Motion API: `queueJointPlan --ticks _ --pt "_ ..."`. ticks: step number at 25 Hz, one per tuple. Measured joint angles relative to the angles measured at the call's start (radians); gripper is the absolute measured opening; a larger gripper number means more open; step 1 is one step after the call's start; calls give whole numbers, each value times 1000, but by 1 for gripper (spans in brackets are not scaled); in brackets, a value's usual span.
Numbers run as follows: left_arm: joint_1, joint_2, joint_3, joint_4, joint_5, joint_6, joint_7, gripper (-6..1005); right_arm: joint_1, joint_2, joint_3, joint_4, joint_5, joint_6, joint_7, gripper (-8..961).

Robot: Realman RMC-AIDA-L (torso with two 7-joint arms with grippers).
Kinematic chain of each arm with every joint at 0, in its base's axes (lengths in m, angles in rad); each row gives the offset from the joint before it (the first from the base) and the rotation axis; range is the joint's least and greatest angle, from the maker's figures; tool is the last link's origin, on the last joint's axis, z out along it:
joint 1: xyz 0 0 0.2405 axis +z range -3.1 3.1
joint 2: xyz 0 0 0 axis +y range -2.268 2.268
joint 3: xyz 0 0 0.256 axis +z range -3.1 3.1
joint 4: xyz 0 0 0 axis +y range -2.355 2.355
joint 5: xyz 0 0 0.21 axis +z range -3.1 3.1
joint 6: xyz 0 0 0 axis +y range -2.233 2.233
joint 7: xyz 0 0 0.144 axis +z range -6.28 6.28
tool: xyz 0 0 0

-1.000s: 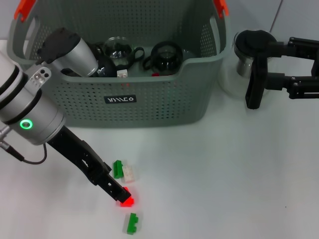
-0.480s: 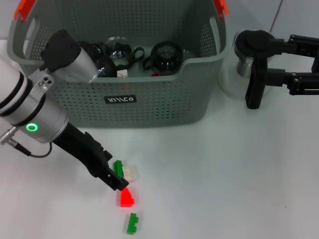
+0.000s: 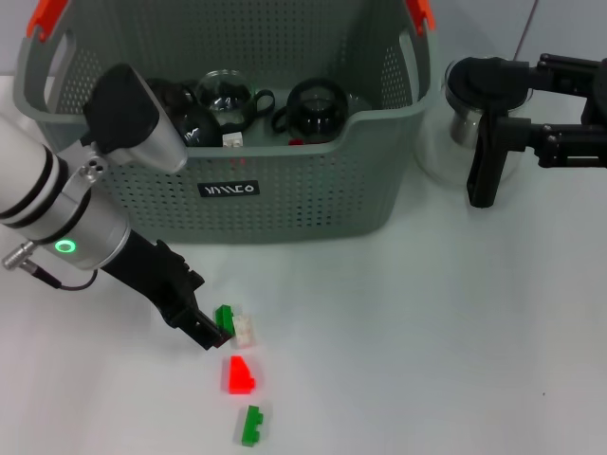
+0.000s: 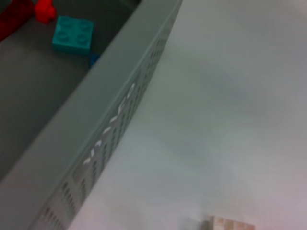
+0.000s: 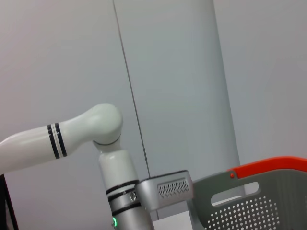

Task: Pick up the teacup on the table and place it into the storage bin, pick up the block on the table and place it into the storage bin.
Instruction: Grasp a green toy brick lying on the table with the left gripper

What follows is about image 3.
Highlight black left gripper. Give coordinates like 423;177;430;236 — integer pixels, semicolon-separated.
100;230;237;352

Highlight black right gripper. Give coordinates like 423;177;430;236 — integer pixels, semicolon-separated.
495;53;607;171

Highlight dark green toy brick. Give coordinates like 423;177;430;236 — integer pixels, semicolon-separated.
215;303;237;338

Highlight small clear toy brick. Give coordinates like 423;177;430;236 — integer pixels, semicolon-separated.
230;312;260;351

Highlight bright orange-red toy brick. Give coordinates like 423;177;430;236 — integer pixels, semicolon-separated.
227;355;257;395

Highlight glass carafe with black lid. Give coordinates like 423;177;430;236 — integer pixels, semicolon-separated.
416;55;535;209

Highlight green stepped toy brick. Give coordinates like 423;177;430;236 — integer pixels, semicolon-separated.
240;405;266;447

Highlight glass teacup with black base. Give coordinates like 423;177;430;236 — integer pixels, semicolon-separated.
177;106;225;148
272;78;350;144
194;69;277;139

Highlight metal connector on left arm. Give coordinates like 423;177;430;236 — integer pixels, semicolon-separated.
2;240;38;270

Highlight grey perforated storage basket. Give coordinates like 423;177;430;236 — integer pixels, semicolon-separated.
11;0;440;246

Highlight dark clay teapot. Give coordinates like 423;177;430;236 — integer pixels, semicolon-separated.
144;78;200;138

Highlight dark left gripper cable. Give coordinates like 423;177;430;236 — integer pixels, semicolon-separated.
32;264;101;290

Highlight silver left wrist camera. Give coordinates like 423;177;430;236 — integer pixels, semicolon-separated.
83;63;190;174

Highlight orange basket handle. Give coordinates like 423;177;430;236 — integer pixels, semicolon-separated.
26;0;436;42

